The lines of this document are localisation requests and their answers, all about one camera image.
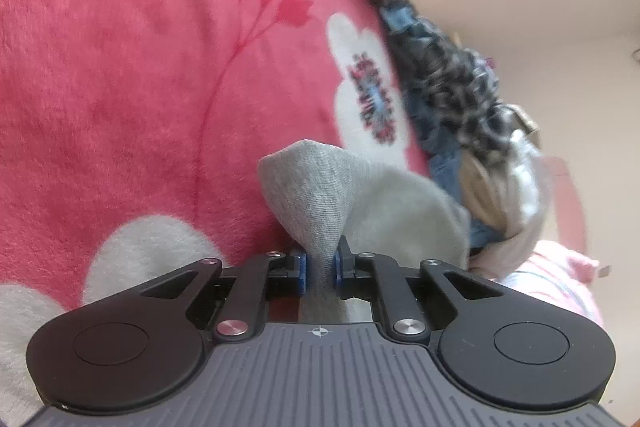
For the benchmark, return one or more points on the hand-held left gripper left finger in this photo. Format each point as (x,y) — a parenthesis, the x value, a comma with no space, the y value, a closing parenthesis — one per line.
(301,274)

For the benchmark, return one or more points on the pink striped cloth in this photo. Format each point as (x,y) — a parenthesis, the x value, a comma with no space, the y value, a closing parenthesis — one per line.
(550,277)

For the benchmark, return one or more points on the dark blue denim garment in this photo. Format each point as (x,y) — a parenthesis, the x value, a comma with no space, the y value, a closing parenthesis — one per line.
(444,169)

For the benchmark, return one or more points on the white garment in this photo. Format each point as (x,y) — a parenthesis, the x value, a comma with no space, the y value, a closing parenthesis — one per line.
(530,192)

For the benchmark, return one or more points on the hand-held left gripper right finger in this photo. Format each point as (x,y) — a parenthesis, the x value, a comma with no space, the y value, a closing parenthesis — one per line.
(338,274)

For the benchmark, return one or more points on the cream garment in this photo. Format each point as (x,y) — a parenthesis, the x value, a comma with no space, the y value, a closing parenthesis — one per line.
(482,197)

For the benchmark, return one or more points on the cream canvas bag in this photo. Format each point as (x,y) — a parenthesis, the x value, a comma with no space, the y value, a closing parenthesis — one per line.
(522,122)

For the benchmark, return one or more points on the grey sweatpants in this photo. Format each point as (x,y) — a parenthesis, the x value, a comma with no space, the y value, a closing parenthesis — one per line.
(320,202)

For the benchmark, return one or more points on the light blue garment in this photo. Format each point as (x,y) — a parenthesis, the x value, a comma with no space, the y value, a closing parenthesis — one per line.
(480,234)

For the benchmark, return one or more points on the pink floral blanket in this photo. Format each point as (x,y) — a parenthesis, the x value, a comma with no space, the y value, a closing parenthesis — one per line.
(125,82)

